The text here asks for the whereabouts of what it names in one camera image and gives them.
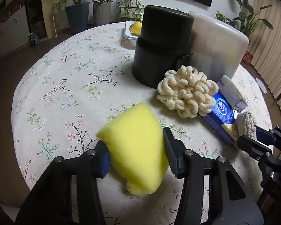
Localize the beige knitted cloth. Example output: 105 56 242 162
236 112 257 140

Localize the yellow rectangular sponge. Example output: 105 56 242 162
96 103 168 196

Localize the cream chenille loop scrubber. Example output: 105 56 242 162
157 66 219 119

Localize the yellow egg-shaped sponge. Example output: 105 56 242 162
129 21 142 36

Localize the light blue tissue pack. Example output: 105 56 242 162
217 75 248 112

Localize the white round robot vacuum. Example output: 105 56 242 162
255 78 268 95

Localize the floral white tablecloth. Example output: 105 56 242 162
11 23 272 224

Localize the beige curtain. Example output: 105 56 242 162
248 0 281 100

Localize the translucent plastic storage box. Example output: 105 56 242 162
188 12 249 82

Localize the black cylindrical container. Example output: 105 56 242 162
132 5 194 88

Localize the white plastic tray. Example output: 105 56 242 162
124 20 139 46

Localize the bird of paradise plant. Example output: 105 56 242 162
232 0 274 38

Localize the small blue patterned box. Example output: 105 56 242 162
28 32 39 46

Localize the dark blue square planter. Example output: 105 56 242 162
65 2 90 34

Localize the white ribbed planter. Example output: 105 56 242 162
93 2 111 26

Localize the trailing pothos plant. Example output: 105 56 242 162
115 0 145 21

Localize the white cabinet wall unit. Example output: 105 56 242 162
0 0 30 58

